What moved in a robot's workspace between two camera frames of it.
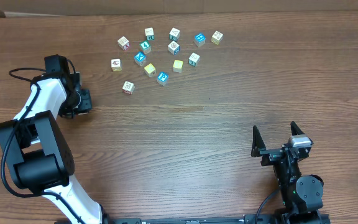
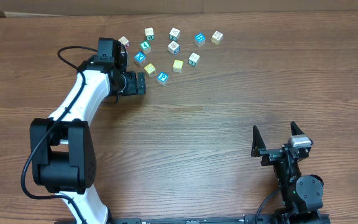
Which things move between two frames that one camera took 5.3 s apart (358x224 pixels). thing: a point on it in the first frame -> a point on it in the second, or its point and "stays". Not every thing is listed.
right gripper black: [271, 155] stays
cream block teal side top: [174, 34] stays
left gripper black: [87, 103] -> [132, 86]
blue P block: [163, 78] stays
